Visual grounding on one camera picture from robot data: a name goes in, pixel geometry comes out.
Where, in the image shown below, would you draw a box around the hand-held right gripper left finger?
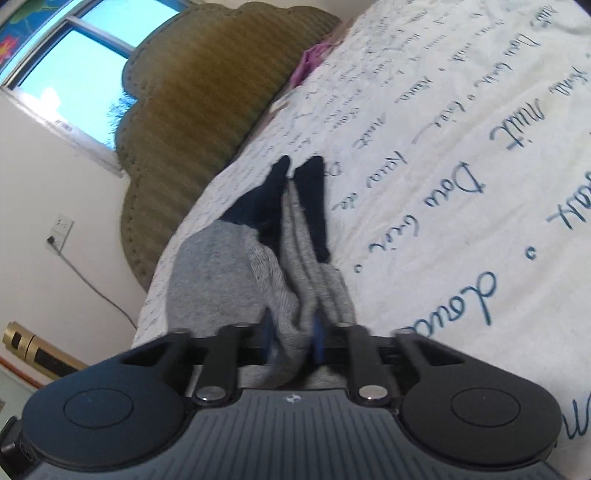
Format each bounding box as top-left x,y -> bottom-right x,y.
117,324 -> 278,408

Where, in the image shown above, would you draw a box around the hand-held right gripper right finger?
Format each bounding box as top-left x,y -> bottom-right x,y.
313,314 -> 468,408

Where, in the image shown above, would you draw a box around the grey and navy sweater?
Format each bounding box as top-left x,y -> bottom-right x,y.
164,154 -> 359,391

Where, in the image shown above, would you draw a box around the gold tower fan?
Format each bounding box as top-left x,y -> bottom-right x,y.
2,320 -> 89,381

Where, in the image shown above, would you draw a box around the white script-printed bed sheet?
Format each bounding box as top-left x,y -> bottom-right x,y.
131,0 -> 591,464

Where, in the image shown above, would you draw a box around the olive padded headboard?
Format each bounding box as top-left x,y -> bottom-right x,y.
113,1 -> 343,292

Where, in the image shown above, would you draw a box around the purple cloth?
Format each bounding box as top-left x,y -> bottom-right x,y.
289,43 -> 334,89

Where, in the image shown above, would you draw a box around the window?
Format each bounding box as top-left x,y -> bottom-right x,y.
0,0 -> 197,180

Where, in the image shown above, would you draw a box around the colourful floral poster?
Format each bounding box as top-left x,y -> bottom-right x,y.
0,0 -> 63,80

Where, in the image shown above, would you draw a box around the black power cable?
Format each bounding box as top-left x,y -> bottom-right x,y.
46,235 -> 139,329

